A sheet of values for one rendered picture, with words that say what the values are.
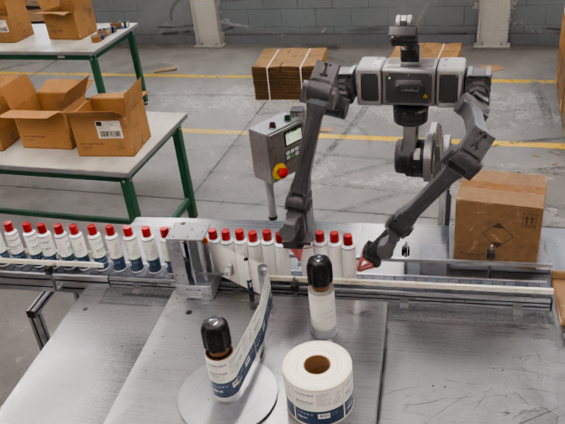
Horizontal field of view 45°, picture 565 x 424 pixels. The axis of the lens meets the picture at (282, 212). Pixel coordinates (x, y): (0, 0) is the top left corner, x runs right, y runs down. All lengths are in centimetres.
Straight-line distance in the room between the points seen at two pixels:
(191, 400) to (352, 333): 57
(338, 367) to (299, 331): 38
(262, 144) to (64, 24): 429
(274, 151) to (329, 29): 560
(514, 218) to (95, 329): 157
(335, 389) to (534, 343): 75
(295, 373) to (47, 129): 262
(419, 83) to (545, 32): 513
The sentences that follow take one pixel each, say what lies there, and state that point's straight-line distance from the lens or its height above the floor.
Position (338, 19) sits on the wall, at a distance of 776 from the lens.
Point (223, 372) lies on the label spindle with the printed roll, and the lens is 201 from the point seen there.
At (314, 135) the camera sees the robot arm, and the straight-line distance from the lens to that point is 216.
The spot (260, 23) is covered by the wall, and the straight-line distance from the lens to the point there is 803.
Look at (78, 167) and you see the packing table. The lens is 391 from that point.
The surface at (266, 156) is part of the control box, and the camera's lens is 229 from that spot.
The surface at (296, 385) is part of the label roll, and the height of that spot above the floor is 102.
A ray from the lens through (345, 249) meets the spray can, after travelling 239.
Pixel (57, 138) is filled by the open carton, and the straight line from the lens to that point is 417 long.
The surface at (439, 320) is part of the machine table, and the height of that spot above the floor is 83.
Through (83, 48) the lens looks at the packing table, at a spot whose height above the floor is 78.
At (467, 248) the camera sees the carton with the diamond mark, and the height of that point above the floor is 91.
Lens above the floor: 241
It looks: 31 degrees down
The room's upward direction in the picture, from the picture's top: 6 degrees counter-clockwise
